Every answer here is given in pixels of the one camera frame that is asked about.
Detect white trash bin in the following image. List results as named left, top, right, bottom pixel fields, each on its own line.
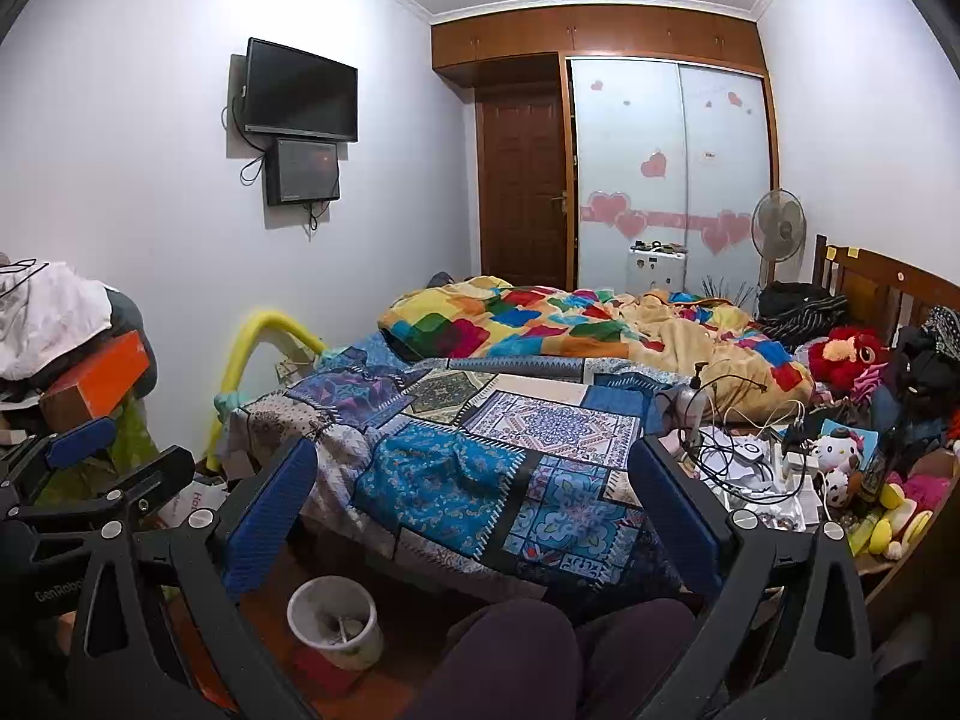
left=286, top=575, right=384, bottom=671

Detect person's left hand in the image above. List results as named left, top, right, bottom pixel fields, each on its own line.
left=55, top=611, right=76, bottom=655

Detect orange box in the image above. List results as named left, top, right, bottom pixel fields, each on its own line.
left=39, top=330, right=149, bottom=433

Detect white plastic shopping bag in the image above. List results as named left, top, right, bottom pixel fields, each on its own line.
left=158, top=479, right=229, bottom=528

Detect white cloth pile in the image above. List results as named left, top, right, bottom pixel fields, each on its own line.
left=2, top=259, right=112, bottom=382

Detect yellow plush toy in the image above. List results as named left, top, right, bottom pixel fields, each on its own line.
left=867, top=479, right=932, bottom=561

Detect hello kitty plush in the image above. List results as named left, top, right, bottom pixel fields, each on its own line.
left=814, top=427, right=864, bottom=509

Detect person's dark purple legs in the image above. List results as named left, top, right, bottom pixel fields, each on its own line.
left=402, top=598, right=700, bottom=718

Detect red plush toy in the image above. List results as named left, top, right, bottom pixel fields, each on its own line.
left=807, top=327, right=890, bottom=395

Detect colourful squares blanket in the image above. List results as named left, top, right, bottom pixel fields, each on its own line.
left=377, top=277, right=814, bottom=421

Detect blue patchwork bedspread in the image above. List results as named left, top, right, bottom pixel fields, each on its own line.
left=215, top=335, right=682, bottom=600

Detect black striped bag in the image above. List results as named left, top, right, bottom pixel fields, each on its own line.
left=757, top=281, right=850, bottom=349

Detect wooden headboard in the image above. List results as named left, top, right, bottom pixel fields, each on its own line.
left=812, top=234, right=960, bottom=346

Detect white small cabinet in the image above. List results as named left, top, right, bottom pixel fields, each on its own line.
left=625, top=241, right=686, bottom=296

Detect white standing fan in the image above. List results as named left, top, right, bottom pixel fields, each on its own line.
left=752, top=188, right=807, bottom=286

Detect white sliding wardrobe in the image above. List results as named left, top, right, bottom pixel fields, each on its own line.
left=568, top=57, right=771, bottom=307

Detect brown wooden door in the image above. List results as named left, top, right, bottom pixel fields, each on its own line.
left=477, top=85, right=568, bottom=288

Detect yellow foam bed rail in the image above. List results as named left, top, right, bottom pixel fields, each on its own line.
left=203, top=309, right=327, bottom=473

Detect tangled black cables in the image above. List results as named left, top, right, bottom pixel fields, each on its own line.
left=673, top=359, right=820, bottom=508

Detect small black wall monitor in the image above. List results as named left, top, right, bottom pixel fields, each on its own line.
left=263, top=138, right=340, bottom=206

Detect black wall television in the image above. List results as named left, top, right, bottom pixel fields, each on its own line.
left=241, top=37, right=358, bottom=143

